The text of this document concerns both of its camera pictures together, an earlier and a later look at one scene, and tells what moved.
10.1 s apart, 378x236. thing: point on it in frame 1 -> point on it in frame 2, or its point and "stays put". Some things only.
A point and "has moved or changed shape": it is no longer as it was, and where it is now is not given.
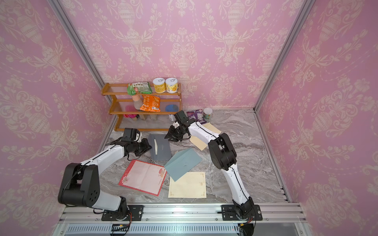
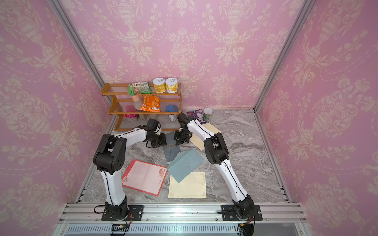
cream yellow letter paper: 191,185 stays put
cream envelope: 211,128 stays put
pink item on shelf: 130,108 stays put
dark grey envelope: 161,150 has moved or changed shape
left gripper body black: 141,147 -> 158,140
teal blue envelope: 181,162 stays put
